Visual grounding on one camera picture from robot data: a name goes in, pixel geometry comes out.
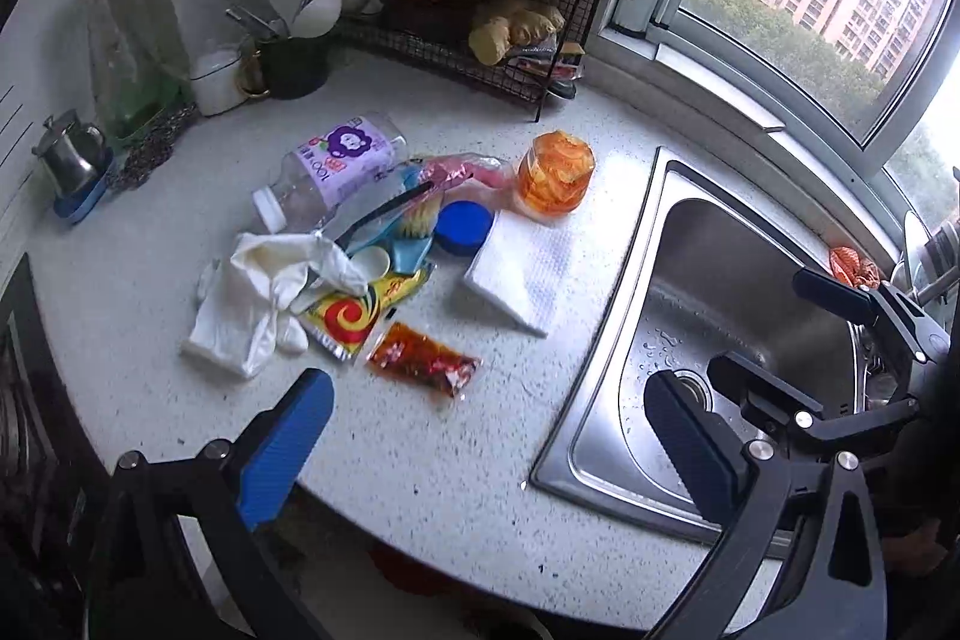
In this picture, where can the yellow snack packet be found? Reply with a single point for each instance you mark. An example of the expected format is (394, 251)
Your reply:
(352, 317)

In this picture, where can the white sugar bowl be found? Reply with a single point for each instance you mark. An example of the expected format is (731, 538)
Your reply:
(217, 85)

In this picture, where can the dark scouring pad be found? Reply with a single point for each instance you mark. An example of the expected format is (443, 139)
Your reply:
(150, 149)

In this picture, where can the blue dish brush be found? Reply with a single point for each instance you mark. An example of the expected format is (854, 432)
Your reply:
(409, 250)

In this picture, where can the white paper towel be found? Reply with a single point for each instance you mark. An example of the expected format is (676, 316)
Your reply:
(517, 269)

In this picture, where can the red seasoning packets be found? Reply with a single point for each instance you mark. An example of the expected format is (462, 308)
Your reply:
(547, 59)

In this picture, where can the red chili bag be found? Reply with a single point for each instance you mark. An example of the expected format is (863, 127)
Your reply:
(427, 3)

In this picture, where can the purple label juice bottle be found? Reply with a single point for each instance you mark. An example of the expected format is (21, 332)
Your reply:
(337, 160)

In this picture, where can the metal tongs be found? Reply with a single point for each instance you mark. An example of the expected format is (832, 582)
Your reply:
(251, 21)

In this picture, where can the stainless steel sink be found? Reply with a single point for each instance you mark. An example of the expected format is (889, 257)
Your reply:
(712, 250)

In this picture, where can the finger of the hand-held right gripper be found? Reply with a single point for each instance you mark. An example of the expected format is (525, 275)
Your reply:
(832, 295)
(757, 385)

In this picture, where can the orange plastic jar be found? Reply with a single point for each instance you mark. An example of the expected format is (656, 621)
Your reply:
(555, 179)

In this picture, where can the black utensil mug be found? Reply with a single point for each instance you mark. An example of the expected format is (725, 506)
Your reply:
(296, 66)

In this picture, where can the glass carafe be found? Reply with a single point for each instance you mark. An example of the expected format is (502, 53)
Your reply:
(120, 63)

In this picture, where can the red sauce packet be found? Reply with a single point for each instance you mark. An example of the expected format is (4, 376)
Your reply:
(420, 359)

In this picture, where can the ginger root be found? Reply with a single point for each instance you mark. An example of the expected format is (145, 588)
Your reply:
(495, 40)

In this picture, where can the blue round lid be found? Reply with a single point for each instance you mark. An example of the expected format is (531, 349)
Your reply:
(463, 226)

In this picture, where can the orange mesh scrubber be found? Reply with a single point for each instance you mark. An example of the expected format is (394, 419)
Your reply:
(851, 265)

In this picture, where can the pink wrapper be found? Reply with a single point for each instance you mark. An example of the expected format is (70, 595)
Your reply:
(472, 171)

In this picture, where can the chrome faucet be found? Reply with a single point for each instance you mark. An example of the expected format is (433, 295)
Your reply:
(919, 242)

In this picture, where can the green dish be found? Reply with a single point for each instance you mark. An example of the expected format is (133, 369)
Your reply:
(154, 115)

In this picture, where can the white plastic spoon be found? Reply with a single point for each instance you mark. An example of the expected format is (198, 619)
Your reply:
(371, 265)

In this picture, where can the blue tray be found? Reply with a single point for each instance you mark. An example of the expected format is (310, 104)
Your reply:
(82, 205)

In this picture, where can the white rubber glove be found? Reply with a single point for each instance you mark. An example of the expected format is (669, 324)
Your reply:
(240, 302)

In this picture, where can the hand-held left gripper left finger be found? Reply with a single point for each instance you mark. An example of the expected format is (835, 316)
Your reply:
(285, 452)

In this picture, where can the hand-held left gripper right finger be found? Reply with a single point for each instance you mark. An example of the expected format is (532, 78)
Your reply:
(694, 441)

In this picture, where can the black gas stove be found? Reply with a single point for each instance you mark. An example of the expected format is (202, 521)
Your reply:
(30, 400)

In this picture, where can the steel teapot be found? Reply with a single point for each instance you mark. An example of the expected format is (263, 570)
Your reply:
(67, 156)

